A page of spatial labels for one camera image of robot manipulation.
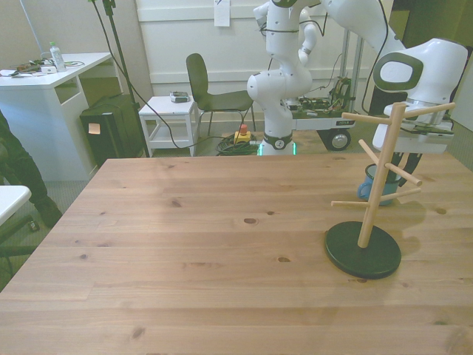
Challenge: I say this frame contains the white desk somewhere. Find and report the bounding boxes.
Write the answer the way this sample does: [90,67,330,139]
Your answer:
[0,52,123,183]

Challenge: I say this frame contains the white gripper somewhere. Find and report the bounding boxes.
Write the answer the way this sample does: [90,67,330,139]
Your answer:
[372,104,455,182]

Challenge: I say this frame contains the black tripod stand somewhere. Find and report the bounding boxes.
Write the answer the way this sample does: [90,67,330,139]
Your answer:
[88,0,151,158]

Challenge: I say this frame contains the blue enamel mug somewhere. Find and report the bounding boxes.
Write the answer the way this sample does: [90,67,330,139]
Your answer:
[356,164,402,207]

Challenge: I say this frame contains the long black floor cable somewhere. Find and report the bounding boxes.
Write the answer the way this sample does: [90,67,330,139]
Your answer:
[90,0,237,150]

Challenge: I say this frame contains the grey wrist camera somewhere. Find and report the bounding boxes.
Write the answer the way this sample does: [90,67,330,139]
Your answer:
[401,120,455,136]

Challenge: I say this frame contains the yellow red emergency stop button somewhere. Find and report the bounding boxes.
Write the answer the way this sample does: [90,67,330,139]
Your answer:
[234,124,253,146]

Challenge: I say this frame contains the black box case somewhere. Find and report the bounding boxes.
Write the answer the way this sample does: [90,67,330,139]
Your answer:
[79,94,146,168]

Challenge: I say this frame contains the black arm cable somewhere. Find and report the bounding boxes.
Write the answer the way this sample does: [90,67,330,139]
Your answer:
[361,0,401,114]

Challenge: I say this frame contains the white wheeled cart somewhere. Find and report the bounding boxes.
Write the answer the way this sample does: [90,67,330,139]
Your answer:
[286,75,356,152]

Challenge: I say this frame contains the white paper sheet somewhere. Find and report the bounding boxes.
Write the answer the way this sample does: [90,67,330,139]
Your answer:
[214,0,231,27]

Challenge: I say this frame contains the white rounded table top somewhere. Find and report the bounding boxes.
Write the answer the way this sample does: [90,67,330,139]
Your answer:
[0,184,31,227]

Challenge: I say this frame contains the coiled floor cables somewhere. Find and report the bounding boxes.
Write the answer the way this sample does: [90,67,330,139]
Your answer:
[216,133,259,157]

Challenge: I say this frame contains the clear plastic bottle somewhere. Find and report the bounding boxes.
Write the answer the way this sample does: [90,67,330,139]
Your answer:
[49,41,68,73]

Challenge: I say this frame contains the dark shell chair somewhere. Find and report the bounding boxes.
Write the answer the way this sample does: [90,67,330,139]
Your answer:
[186,53,256,136]

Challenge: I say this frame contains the desk clutter electronics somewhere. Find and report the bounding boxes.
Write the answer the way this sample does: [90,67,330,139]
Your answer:
[10,58,57,78]

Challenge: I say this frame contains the wooden mug tree black base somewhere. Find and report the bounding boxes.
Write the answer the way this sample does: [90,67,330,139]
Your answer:
[324,102,456,280]

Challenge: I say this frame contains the white side table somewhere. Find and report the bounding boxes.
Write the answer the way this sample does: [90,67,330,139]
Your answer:
[138,95,200,158]

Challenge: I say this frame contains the person in dark clothes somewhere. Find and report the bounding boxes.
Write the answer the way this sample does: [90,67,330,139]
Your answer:
[0,110,63,229]

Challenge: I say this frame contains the white board panel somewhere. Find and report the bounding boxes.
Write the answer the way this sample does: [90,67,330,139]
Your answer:
[451,58,473,132]

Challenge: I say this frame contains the aluminium frame pole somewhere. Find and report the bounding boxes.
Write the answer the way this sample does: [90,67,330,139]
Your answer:
[341,29,367,115]

